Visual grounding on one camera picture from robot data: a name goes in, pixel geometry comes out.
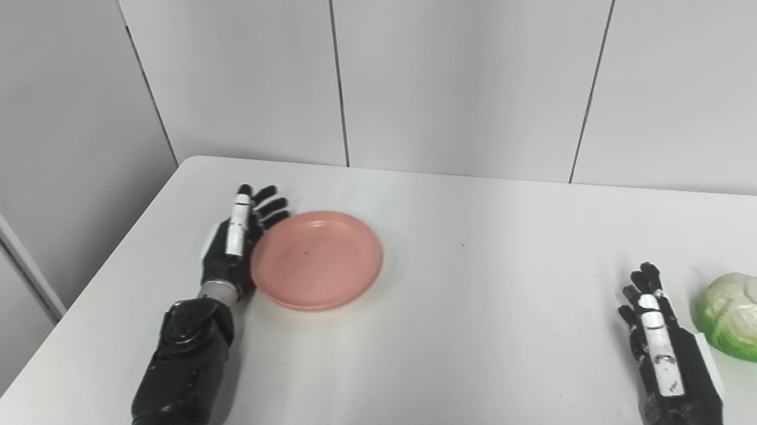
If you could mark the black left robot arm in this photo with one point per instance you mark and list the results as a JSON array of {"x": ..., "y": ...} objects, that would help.
[{"x": 173, "y": 385}]

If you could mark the green white cabbage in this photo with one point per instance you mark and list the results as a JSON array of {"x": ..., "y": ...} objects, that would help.
[{"x": 746, "y": 316}]

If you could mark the pink round plate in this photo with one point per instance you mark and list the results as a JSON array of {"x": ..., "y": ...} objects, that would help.
[{"x": 317, "y": 260}]

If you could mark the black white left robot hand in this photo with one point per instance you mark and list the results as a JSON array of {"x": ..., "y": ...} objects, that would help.
[{"x": 221, "y": 255}]

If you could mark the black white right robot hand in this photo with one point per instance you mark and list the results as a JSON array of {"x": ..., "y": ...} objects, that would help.
[{"x": 686, "y": 377}]

